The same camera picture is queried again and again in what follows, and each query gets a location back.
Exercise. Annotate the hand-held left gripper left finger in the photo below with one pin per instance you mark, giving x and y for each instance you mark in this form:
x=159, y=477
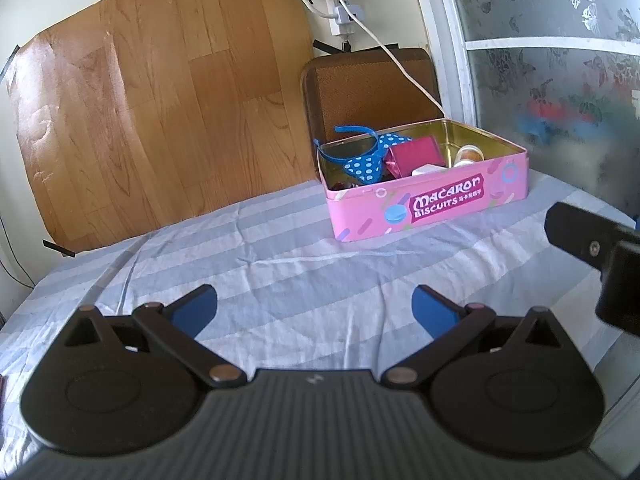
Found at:
x=195, y=310

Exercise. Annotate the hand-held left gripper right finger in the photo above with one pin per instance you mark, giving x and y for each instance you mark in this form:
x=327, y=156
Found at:
x=432, y=312

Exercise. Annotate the pink biscuit tin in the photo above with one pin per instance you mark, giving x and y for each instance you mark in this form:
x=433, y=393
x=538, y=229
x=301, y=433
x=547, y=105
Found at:
x=440, y=205

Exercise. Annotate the magenta gift box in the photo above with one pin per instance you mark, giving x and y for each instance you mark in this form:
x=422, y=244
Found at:
x=415, y=155

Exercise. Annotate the orange bottle with white cap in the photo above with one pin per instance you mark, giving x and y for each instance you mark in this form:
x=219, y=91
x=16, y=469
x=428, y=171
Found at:
x=469, y=156

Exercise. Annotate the blue polka dot bow headband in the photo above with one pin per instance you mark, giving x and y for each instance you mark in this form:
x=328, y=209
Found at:
x=367, y=165

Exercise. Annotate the black tape strip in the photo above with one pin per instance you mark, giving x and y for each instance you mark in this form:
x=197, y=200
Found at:
x=330, y=46
x=59, y=249

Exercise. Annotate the wooden floor-pattern board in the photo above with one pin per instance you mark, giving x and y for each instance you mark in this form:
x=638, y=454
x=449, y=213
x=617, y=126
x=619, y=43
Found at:
x=150, y=110

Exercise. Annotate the frosted glass door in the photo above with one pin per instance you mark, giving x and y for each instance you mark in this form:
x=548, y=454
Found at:
x=550, y=85

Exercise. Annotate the white charger plug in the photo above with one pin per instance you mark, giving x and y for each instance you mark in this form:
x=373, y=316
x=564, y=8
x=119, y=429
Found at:
x=346, y=15

